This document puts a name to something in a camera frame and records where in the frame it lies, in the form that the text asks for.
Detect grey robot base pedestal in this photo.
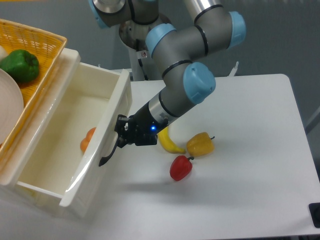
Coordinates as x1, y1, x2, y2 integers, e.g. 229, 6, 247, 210
119, 14, 171, 81

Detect beige round plate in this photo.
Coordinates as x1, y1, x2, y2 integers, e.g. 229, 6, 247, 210
0, 69, 24, 144

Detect yellow toy bell pepper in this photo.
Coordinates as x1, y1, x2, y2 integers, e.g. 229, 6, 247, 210
186, 132, 215, 157

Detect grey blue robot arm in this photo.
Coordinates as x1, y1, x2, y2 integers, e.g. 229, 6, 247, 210
89, 0, 247, 148

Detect orange toy pepper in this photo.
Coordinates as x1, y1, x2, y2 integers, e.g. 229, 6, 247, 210
80, 127, 96, 154

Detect red toy bell pepper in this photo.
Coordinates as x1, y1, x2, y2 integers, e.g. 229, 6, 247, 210
169, 155, 194, 182

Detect green toy bell pepper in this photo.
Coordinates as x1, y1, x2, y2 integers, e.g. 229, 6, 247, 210
0, 49, 40, 83

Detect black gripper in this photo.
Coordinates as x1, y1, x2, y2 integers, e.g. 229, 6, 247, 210
114, 103, 168, 148

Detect white round object in basket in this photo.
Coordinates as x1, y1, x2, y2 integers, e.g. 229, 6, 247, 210
0, 46, 8, 61

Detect yellow toy banana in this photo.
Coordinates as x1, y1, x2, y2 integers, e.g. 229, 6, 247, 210
157, 127, 186, 154

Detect yellow plastic basket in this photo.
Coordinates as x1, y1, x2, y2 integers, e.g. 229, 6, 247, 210
0, 19, 67, 169

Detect black top drawer handle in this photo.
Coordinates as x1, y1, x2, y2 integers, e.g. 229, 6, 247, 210
98, 137, 119, 167

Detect white drawer cabinet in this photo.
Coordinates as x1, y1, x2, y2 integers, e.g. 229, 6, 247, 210
0, 48, 81, 213

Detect black object at table edge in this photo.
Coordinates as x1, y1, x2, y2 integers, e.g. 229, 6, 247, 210
308, 202, 320, 229

